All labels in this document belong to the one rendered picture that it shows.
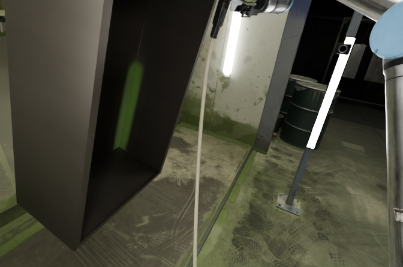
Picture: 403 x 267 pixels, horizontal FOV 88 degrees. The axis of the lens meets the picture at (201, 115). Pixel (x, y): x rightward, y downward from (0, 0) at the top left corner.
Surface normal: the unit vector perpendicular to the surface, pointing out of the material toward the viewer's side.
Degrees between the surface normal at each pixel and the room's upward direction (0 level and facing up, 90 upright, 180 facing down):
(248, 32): 90
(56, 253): 0
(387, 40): 83
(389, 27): 83
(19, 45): 90
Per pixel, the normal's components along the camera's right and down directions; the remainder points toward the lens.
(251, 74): -0.43, 0.27
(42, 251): 0.14, -0.92
